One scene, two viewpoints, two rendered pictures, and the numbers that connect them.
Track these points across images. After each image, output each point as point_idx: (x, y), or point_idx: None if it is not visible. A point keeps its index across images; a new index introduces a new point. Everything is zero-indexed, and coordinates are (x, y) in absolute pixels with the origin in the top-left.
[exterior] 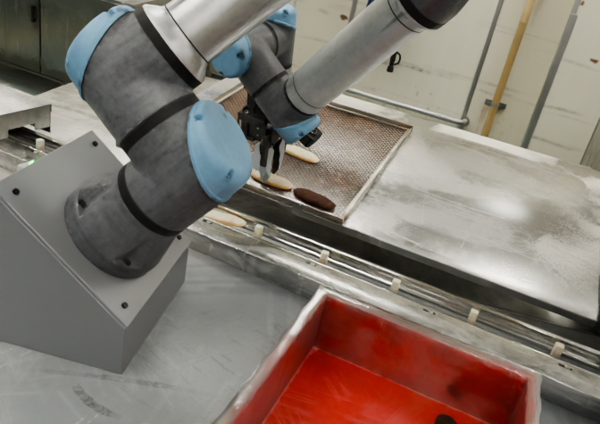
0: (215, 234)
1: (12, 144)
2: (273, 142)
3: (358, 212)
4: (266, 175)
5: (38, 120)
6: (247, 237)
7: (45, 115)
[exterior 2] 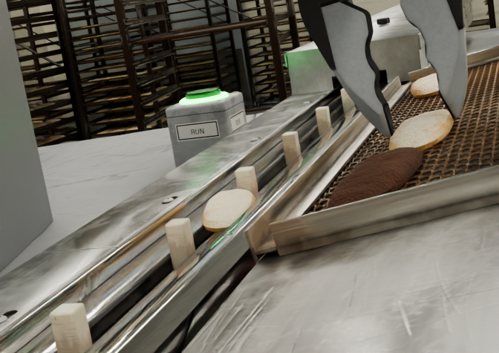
0: (112, 217)
1: (313, 96)
2: None
3: (385, 238)
4: (361, 103)
5: (394, 65)
6: (119, 237)
7: (410, 56)
